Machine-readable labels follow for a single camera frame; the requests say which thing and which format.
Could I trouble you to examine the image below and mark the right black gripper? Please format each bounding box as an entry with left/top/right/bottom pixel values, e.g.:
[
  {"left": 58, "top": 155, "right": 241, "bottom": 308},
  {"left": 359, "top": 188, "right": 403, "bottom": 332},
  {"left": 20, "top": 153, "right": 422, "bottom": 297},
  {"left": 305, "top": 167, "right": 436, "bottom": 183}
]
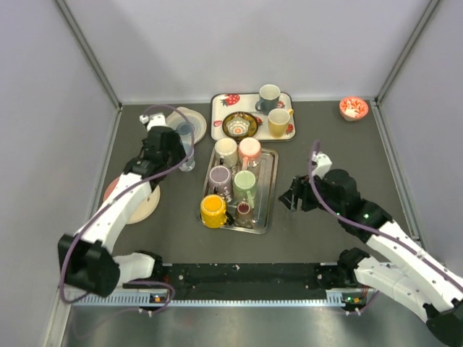
[{"left": 278, "top": 170, "right": 342, "bottom": 216}]

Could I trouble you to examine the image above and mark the light blue mug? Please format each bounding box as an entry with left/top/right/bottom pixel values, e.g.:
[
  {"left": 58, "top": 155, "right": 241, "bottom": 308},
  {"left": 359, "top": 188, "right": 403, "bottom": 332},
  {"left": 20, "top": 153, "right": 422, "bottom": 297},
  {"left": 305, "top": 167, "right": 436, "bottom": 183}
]
[{"left": 179, "top": 142, "right": 195, "bottom": 172}]

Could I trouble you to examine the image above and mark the green mug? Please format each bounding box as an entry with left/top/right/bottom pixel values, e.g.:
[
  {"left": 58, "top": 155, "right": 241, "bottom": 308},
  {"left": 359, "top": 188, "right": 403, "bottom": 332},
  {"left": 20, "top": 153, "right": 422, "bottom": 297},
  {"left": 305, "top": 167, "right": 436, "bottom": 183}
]
[{"left": 233, "top": 170, "right": 258, "bottom": 209}]

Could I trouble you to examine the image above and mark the small brown mug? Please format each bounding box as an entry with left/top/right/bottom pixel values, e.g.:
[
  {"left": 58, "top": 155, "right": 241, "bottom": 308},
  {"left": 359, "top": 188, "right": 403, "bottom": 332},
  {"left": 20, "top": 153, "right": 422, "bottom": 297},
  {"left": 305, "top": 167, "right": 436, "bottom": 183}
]
[{"left": 234, "top": 201, "right": 253, "bottom": 228}]

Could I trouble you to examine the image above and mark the yellow mug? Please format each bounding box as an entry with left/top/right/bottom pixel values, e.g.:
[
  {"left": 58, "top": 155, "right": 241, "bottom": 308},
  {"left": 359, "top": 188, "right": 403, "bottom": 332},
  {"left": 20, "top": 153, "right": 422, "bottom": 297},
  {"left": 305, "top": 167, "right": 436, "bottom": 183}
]
[{"left": 200, "top": 194, "right": 234, "bottom": 228}]

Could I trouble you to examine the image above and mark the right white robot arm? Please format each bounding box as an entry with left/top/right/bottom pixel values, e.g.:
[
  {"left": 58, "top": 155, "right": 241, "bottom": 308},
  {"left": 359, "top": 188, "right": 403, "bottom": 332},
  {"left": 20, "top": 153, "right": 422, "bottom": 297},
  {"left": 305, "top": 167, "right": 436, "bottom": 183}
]
[{"left": 279, "top": 169, "right": 462, "bottom": 346}]

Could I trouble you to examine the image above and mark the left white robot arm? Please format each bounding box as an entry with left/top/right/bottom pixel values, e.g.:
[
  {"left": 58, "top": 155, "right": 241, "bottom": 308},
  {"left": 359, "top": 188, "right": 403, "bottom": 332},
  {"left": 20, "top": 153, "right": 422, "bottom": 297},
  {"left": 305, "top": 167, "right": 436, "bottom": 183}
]
[{"left": 58, "top": 125, "right": 186, "bottom": 297}]

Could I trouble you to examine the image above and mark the pink mug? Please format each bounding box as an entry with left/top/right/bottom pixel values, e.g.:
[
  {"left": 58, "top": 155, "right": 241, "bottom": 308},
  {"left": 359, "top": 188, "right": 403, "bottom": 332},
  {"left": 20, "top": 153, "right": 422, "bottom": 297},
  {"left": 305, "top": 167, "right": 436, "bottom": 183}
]
[{"left": 238, "top": 137, "right": 262, "bottom": 170}]

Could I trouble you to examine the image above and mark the cream mug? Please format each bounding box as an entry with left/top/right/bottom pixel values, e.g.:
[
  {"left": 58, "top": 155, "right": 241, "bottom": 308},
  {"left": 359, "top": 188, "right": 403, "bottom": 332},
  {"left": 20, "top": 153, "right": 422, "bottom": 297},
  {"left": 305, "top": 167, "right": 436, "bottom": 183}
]
[{"left": 214, "top": 138, "right": 239, "bottom": 168}]

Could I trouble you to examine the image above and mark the purple mug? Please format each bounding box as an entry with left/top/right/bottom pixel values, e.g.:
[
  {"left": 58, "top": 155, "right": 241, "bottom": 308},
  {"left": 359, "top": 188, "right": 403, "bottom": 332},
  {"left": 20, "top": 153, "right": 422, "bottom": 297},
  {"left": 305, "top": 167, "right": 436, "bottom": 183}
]
[{"left": 208, "top": 165, "right": 232, "bottom": 197}]

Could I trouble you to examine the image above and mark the mustard mug on tray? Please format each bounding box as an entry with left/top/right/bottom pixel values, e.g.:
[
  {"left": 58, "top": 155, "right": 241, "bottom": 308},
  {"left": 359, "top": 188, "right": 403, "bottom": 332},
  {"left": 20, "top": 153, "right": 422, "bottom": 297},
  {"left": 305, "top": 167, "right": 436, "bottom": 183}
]
[{"left": 268, "top": 108, "right": 294, "bottom": 138}]

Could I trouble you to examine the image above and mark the grey-blue mug on tray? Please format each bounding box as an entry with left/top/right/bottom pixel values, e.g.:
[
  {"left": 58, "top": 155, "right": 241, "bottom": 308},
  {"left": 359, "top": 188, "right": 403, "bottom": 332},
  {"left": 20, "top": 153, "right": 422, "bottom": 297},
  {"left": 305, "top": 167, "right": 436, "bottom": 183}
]
[{"left": 255, "top": 84, "right": 281, "bottom": 114}]

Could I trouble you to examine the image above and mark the steel tray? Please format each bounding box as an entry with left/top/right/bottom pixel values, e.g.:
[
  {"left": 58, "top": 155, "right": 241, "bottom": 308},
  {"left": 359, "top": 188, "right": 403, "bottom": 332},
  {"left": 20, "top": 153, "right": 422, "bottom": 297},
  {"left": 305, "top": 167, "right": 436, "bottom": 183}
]
[{"left": 197, "top": 144, "right": 279, "bottom": 235}]

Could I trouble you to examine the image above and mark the pink cream plate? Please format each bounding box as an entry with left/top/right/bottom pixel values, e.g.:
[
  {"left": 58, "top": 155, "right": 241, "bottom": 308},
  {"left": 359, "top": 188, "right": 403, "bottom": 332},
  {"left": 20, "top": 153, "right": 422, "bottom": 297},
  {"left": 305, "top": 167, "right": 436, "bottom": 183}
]
[{"left": 103, "top": 178, "right": 161, "bottom": 225}]

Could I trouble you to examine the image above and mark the strawberry pattern tray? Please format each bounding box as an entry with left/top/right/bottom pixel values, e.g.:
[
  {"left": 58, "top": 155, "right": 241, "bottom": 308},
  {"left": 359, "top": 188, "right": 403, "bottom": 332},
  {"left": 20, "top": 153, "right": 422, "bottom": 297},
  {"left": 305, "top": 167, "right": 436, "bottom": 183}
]
[{"left": 211, "top": 93, "right": 296, "bottom": 142}]

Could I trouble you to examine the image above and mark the dark patterned small bowl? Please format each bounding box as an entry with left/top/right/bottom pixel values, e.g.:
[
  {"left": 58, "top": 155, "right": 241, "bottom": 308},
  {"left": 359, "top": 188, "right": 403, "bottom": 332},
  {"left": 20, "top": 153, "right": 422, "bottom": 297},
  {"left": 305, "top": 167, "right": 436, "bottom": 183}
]
[{"left": 222, "top": 111, "right": 259, "bottom": 142}]

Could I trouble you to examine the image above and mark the red patterned bowl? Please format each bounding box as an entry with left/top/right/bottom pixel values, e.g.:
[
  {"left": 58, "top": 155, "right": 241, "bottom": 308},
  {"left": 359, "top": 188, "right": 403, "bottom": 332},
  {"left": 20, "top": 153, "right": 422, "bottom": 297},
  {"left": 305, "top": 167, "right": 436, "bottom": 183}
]
[{"left": 339, "top": 96, "right": 369, "bottom": 121}]

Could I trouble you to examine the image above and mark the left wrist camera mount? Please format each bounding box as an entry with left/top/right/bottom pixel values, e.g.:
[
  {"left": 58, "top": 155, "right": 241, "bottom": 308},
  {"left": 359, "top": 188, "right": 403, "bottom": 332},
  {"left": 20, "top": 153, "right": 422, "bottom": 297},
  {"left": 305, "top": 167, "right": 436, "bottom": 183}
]
[{"left": 139, "top": 113, "right": 166, "bottom": 132}]

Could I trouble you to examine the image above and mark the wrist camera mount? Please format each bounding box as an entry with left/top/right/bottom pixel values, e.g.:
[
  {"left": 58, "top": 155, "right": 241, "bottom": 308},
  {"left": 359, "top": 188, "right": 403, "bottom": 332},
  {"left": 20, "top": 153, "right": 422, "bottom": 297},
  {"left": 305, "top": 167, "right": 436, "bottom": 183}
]
[
  {"left": 139, "top": 113, "right": 166, "bottom": 132},
  {"left": 309, "top": 152, "right": 332, "bottom": 179}
]

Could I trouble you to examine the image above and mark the translucent blue-ring plate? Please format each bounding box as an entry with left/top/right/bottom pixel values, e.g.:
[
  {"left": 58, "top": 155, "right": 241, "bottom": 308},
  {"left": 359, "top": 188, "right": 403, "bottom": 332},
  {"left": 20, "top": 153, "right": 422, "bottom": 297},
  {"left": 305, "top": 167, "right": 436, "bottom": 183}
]
[{"left": 166, "top": 106, "right": 207, "bottom": 143}]

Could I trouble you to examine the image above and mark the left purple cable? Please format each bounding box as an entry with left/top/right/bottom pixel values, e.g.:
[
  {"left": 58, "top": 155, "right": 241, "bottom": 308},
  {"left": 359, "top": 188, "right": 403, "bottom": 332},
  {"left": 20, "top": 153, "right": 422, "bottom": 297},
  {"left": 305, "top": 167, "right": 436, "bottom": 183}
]
[{"left": 58, "top": 104, "right": 197, "bottom": 315}]

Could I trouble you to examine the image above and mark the purple cable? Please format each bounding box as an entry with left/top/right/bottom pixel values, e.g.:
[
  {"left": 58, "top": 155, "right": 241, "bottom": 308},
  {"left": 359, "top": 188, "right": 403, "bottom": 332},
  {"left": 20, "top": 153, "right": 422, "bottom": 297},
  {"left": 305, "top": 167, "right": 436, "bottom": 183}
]
[
  {"left": 58, "top": 104, "right": 197, "bottom": 315},
  {"left": 307, "top": 140, "right": 463, "bottom": 301}
]

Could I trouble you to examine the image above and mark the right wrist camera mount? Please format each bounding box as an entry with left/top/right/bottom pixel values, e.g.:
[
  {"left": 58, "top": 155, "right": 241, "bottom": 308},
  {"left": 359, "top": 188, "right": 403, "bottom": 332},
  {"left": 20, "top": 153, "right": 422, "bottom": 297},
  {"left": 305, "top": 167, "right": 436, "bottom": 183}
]
[{"left": 309, "top": 152, "right": 332, "bottom": 179}]

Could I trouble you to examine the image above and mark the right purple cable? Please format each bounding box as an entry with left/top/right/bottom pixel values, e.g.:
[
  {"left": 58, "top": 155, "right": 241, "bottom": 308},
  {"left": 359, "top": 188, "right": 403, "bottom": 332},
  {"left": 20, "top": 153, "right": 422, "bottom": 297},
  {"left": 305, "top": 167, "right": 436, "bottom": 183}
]
[{"left": 307, "top": 140, "right": 463, "bottom": 301}]

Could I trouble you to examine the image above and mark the grey cable duct rail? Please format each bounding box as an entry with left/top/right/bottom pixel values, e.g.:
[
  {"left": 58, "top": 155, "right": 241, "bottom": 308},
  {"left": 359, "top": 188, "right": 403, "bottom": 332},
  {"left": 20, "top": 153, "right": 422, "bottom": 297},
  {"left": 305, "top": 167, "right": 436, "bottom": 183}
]
[{"left": 75, "top": 289, "right": 366, "bottom": 308}]

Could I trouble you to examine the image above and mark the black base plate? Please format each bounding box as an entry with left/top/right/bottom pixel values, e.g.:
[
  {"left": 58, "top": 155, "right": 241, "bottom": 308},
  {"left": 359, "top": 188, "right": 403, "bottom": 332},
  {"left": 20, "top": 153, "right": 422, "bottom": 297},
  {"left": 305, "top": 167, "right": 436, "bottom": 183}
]
[{"left": 122, "top": 262, "right": 370, "bottom": 301}]

